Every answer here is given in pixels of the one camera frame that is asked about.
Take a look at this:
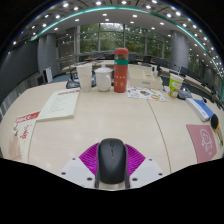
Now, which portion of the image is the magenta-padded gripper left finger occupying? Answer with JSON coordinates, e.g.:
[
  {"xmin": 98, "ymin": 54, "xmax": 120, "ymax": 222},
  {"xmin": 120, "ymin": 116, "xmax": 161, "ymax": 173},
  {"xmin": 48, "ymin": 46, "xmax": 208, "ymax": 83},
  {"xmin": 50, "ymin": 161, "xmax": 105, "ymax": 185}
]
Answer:
[{"xmin": 59, "ymin": 142, "xmax": 101, "ymax": 190}]

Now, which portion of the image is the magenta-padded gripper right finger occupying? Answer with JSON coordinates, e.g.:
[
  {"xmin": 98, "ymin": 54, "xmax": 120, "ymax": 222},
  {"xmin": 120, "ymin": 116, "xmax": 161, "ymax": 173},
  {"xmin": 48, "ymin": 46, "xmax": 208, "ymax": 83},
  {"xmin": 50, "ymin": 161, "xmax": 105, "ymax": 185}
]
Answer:
[{"xmin": 124, "ymin": 143, "xmax": 165, "ymax": 190}]

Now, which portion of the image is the black computer mouse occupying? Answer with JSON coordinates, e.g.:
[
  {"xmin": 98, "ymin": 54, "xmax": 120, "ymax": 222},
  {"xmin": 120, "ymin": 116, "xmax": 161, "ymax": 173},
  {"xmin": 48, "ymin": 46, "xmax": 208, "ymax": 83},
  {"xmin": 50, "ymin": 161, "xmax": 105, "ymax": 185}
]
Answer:
[{"xmin": 96, "ymin": 137, "xmax": 129, "ymax": 185}]

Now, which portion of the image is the pink printed mouse pad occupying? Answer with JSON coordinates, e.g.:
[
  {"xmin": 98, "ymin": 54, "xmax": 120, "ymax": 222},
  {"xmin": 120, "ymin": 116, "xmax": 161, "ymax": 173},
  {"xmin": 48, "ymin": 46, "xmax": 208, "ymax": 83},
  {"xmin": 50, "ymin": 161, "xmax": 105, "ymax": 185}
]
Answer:
[{"xmin": 185, "ymin": 123, "xmax": 218, "ymax": 164}]

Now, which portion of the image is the cream document with red heading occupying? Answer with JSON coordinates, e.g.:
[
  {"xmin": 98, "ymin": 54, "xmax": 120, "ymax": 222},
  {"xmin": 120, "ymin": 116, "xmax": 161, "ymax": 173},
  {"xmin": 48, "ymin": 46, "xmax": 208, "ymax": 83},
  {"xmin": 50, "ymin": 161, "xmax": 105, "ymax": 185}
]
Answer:
[{"xmin": 35, "ymin": 88, "xmax": 81, "ymax": 122}]

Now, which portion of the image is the colourful sticker sheet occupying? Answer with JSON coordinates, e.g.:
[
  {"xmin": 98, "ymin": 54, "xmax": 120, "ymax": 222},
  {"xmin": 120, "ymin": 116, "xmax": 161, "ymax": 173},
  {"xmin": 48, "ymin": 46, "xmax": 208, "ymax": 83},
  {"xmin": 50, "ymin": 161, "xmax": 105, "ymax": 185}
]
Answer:
[{"xmin": 126, "ymin": 86, "xmax": 167, "ymax": 103}]

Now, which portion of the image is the red and white leaflet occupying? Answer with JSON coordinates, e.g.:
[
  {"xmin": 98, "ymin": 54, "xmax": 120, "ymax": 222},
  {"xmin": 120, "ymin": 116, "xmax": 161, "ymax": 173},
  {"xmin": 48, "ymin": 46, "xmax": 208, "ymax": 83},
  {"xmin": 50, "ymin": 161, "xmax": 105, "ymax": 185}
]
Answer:
[{"xmin": 7, "ymin": 110, "xmax": 41, "ymax": 163}]

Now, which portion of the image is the black desk microphone console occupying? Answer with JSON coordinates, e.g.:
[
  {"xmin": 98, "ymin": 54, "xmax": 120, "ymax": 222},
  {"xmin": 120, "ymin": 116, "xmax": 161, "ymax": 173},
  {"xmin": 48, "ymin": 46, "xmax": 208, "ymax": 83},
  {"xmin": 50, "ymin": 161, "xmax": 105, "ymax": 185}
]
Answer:
[
  {"xmin": 65, "ymin": 71, "xmax": 97, "ymax": 89},
  {"xmin": 177, "ymin": 86, "xmax": 193, "ymax": 101}
]

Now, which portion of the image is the beige cardboard box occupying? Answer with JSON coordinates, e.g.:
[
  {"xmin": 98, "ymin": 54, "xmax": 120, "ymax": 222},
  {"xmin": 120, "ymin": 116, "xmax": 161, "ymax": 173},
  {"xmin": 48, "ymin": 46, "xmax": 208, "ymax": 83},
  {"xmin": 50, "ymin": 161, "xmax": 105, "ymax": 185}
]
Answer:
[{"xmin": 127, "ymin": 64, "xmax": 164, "ymax": 90}]

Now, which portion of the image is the white lidded mug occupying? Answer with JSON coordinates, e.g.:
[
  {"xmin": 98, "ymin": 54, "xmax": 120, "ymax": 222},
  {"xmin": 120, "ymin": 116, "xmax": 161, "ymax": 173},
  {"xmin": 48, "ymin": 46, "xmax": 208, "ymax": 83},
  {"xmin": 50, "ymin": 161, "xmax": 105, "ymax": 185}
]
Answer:
[{"xmin": 94, "ymin": 67, "xmax": 114, "ymax": 93}]

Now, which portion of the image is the blue and white book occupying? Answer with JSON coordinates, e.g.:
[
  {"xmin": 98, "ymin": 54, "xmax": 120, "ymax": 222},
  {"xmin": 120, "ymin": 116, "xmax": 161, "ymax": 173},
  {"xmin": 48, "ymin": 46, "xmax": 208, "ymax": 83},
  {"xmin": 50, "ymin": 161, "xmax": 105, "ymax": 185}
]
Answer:
[{"xmin": 185, "ymin": 97, "xmax": 214, "ymax": 123}]

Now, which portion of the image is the stack of white paper cups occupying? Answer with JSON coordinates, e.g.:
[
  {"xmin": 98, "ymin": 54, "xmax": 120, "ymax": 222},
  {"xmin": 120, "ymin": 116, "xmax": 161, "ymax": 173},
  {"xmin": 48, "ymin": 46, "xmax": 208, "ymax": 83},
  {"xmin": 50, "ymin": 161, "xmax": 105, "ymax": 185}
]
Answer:
[{"xmin": 76, "ymin": 63, "xmax": 93, "ymax": 93}]

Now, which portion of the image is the green and white paper cup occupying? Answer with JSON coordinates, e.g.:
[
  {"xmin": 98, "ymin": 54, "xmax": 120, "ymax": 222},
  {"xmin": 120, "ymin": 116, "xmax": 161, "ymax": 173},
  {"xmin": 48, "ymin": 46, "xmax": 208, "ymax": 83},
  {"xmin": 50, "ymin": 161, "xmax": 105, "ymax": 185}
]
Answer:
[{"xmin": 168, "ymin": 73, "xmax": 185, "ymax": 99}]

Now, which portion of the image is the red bottle with green band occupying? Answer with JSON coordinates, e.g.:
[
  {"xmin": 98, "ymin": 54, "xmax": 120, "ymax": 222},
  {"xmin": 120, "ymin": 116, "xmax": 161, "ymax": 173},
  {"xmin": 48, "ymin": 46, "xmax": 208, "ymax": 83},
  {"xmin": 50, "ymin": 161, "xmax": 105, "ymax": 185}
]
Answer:
[{"xmin": 113, "ymin": 47, "xmax": 130, "ymax": 94}]

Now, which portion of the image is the group of dark office chairs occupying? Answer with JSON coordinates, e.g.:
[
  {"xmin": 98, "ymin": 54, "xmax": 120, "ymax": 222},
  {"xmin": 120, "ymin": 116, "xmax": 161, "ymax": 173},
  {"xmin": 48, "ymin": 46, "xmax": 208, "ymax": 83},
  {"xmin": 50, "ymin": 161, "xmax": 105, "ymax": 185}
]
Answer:
[{"xmin": 78, "ymin": 53, "xmax": 224, "ymax": 108}]

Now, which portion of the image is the group of ceiling lights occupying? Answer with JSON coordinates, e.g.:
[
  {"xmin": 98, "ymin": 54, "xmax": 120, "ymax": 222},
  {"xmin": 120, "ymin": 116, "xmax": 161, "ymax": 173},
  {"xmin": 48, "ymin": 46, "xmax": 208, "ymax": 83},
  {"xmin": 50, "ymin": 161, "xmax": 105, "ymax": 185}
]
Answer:
[{"xmin": 13, "ymin": 0, "xmax": 223, "ymax": 76}]

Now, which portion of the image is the black microphone with yellow ring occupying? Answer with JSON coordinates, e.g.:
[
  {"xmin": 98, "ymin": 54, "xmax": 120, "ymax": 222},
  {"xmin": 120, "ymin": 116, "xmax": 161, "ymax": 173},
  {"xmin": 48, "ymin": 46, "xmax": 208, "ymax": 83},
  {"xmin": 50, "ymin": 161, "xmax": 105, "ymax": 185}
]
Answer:
[{"xmin": 210, "ymin": 113, "xmax": 224, "ymax": 147}]

